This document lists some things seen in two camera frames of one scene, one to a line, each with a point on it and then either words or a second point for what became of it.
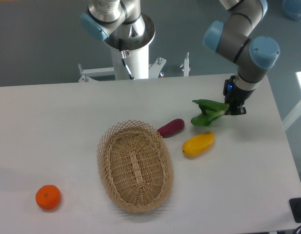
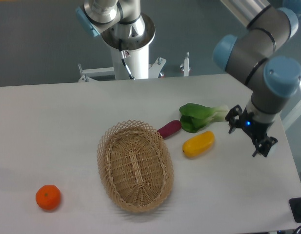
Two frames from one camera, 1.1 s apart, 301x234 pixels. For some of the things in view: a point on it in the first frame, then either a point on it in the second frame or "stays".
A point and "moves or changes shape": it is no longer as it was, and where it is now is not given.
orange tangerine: [48, 196] stays
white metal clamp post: [185, 67] stays
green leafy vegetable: [210, 110] moves or changes shape
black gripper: [235, 96] to [257, 129]
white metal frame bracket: [87, 75] stays
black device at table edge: [298, 206] stays
